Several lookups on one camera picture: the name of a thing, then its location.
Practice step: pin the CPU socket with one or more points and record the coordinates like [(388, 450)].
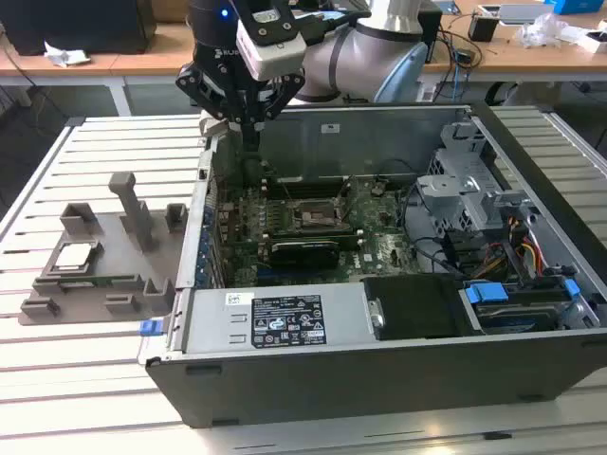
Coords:
[(315, 219)]

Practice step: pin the thin metal locking lever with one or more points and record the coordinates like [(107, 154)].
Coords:
[(286, 190)]

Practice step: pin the black graphics card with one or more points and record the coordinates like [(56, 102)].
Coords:
[(306, 256)]

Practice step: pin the long wooden desk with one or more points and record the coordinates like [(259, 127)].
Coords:
[(118, 57)]

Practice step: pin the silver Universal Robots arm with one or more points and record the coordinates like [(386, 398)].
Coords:
[(360, 57)]

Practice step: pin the blue booklet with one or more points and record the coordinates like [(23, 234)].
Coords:
[(448, 5)]

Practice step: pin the small blue plastic clip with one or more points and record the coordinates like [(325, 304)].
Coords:
[(571, 286)]

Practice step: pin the silver CPU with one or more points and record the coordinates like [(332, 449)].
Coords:
[(73, 257)]

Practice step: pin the small black open box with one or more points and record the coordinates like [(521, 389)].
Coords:
[(483, 29)]

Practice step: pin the open black PC case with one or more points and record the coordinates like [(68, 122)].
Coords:
[(332, 388)]

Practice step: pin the hard disk in blue carrier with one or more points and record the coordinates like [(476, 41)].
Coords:
[(486, 294)]

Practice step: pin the crumpled white paper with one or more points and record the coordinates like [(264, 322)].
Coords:
[(66, 56)]

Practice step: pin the round coin battery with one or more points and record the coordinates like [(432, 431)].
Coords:
[(378, 190)]

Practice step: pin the crumpled clear plastic bag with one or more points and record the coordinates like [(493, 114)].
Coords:
[(545, 28)]

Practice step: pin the green motherboard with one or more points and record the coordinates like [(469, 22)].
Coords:
[(379, 256)]

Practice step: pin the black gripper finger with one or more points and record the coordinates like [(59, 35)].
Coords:
[(201, 87), (287, 95)]

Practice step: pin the large black computer tower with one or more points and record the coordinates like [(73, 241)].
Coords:
[(76, 23)]

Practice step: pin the white cardboard box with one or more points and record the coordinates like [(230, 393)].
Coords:
[(595, 43)]

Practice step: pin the grey power supply with label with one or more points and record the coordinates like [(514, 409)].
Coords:
[(213, 322)]

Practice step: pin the small white box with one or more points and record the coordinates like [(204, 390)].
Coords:
[(427, 92)]

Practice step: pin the brown cardboard box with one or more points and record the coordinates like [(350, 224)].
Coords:
[(171, 12)]

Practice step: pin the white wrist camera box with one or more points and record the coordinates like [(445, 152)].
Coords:
[(275, 52)]

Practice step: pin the grey metal drive cage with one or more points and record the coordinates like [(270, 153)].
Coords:
[(446, 199)]

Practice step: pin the blue case latch tab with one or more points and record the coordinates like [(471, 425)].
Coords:
[(149, 328)]

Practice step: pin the grey parts rack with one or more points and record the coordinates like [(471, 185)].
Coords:
[(118, 265)]

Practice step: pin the bright blue box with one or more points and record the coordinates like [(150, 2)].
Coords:
[(566, 5)]

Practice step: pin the black chair base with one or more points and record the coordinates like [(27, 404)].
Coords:
[(498, 92)]

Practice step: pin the grey flat tablet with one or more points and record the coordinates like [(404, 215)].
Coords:
[(521, 13)]

